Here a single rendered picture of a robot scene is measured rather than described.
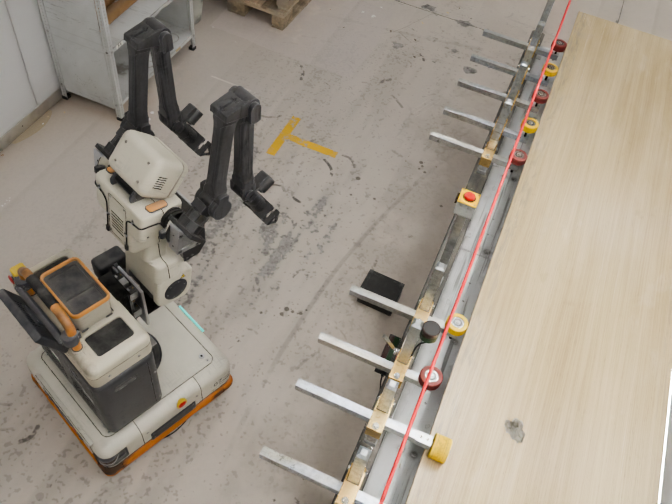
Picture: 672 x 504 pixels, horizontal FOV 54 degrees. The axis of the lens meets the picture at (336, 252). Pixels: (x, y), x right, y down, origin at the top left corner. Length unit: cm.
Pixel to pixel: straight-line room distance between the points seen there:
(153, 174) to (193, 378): 109
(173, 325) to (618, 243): 195
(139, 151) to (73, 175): 195
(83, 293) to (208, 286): 118
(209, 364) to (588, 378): 154
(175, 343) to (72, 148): 170
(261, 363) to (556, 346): 144
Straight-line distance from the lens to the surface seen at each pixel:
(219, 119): 200
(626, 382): 259
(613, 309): 275
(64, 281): 252
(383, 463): 247
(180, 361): 299
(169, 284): 260
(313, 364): 330
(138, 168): 221
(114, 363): 244
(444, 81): 499
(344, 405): 215
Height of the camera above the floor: 290
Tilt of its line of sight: 52 degrees down
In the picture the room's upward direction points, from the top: 10 degrees clockwise
